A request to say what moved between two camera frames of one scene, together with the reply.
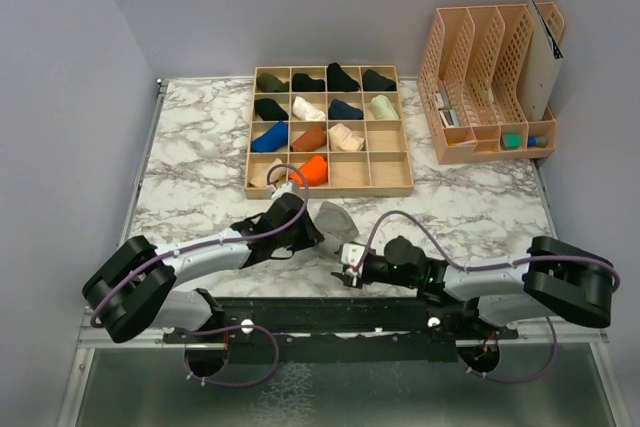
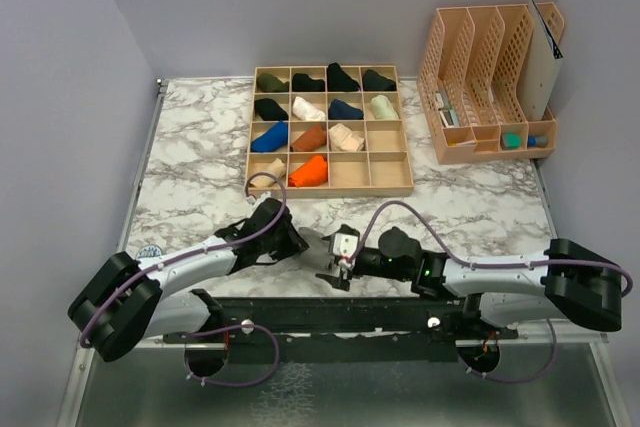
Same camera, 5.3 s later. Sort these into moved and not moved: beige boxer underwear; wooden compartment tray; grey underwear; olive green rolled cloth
Moved: grey underwear
Not moved: beige boxer underwear; wooden compartment tray; olive green rolled cloth
